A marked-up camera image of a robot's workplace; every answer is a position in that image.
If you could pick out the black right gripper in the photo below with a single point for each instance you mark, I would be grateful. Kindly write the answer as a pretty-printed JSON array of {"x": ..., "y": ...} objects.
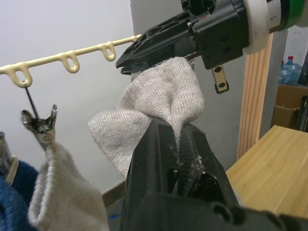
[{"x": 221, "y": 36}]

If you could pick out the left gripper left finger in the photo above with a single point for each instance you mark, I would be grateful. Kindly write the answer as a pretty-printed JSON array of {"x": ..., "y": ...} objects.
[{"x": 149, "y": 156}]

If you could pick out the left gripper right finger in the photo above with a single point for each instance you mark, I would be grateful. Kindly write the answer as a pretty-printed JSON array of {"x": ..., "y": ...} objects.
[{"x": 204, "y": 168}]

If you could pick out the brown cardboard box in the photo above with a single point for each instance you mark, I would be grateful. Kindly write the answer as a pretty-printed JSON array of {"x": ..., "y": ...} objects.
[{"x": 286, "y": 96}]

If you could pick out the grey ankle sock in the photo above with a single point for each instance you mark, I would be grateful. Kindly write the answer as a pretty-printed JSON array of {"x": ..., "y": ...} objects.
[
  {"x": 156, "y": 96},
  {"x": 62, "y": 192}
]

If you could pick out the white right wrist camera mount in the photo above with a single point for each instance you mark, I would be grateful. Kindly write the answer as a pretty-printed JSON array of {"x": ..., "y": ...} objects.
[{"x": 257, "y": 29}]

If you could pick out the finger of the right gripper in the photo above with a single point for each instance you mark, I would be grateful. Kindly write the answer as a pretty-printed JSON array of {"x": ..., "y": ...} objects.
[{"x": 127, "y": 69}]

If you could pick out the blue water bottle red cap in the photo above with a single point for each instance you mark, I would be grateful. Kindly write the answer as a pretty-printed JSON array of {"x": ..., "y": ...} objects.
[{"x": 293, "y": 72}]

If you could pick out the blue ankle sock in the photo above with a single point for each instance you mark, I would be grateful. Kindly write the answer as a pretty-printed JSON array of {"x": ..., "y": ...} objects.
[{"x": 14, "y": 199}]

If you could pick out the black upright object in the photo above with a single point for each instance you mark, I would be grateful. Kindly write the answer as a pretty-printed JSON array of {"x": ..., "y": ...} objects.
[{"x": 303, "y": 113}]

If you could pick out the cream plastic clip hanger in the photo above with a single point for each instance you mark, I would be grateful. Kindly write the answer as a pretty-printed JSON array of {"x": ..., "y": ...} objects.
[{"x": 84, "y": 49}]

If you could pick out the slanted wooden frame post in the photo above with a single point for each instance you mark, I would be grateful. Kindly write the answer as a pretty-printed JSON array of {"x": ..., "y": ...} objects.
[{"x": 252, "y": 96}]

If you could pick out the metal hanger clip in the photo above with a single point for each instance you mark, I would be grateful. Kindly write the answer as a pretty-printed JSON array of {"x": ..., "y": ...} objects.
[{"x": 39, "y": 125}]

